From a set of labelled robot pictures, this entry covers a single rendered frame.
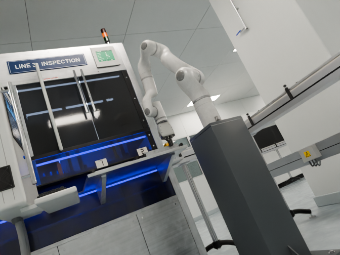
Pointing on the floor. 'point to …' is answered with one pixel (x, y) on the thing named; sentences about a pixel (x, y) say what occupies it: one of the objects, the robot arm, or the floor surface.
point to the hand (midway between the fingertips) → (170, 142)
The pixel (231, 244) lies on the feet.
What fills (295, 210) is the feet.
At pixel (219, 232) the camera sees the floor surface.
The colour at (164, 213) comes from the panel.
